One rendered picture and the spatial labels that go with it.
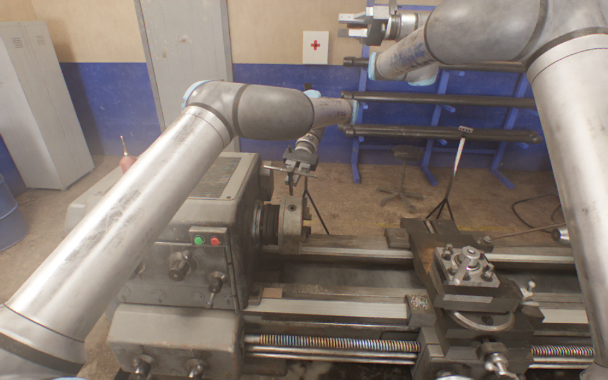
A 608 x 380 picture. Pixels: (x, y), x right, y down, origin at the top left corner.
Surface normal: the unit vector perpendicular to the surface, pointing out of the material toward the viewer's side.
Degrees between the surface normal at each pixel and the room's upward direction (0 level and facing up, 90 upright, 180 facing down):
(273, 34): 90
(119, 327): 32
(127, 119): 90
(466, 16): 78
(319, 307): 36
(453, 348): 90
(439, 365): 90
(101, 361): 0
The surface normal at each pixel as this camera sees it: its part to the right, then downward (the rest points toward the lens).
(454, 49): -0.66, 0.73
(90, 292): 0.81, -0.05
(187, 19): -0.05, 0.50
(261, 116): 0.15, 0.38
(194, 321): -0.01, -0.47
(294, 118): 0.53, 0.37
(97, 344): 0.01, -0.86
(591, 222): -0.97, -0.08
